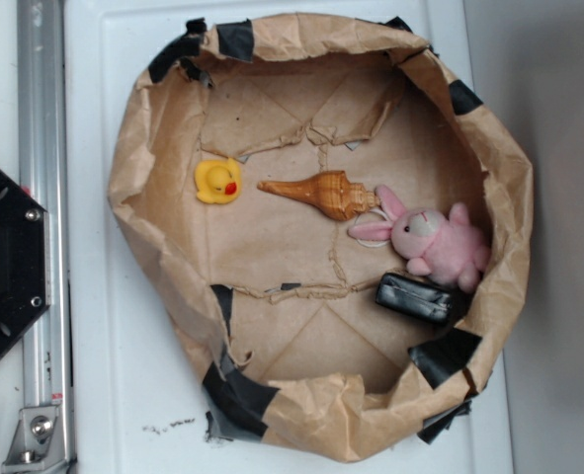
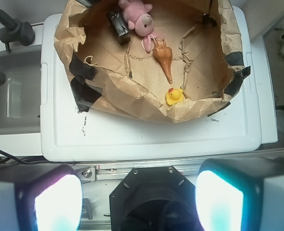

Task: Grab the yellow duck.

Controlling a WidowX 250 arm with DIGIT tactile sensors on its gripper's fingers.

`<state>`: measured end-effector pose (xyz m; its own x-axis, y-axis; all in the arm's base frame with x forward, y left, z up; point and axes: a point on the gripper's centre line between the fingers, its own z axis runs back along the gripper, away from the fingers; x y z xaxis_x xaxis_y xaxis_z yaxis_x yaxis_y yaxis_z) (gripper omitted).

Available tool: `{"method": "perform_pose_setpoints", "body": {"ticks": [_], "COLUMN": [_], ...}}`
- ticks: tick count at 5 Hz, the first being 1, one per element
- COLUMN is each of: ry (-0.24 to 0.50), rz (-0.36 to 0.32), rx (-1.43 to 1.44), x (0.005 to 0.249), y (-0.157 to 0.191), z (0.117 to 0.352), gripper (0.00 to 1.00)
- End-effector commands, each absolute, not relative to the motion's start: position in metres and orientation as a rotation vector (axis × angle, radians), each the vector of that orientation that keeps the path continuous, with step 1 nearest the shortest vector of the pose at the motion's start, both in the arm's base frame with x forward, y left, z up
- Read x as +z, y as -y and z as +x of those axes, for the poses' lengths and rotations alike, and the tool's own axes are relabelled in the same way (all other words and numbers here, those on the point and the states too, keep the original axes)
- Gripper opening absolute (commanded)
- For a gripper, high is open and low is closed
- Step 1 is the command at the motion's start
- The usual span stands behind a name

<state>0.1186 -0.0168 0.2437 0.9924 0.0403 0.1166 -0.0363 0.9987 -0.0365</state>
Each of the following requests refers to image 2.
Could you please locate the white plastic bin lid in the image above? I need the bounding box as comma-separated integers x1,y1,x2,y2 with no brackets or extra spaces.
40,14,262,162

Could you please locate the pink plush bunny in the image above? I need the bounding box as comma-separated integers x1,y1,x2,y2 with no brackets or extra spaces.
118,0,157,52

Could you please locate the orange conch shell toy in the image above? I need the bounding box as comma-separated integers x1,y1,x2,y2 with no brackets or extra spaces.
152,37,173,84

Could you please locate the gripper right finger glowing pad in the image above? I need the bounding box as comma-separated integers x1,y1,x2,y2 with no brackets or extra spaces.
195,157,284,231

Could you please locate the brown paper bag tray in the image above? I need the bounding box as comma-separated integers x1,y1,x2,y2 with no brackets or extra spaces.
54,0,250,123

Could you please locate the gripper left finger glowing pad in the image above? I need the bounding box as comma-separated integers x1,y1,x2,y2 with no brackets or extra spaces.
0,164,83,231

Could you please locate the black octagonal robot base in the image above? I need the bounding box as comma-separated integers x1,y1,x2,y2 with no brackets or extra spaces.
109,166,201,231

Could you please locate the yellow rubber duck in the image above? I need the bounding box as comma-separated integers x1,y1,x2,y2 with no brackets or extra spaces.
165,88,185,105

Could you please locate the black taped block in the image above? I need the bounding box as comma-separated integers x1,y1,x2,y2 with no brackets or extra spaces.
107,11,131,45

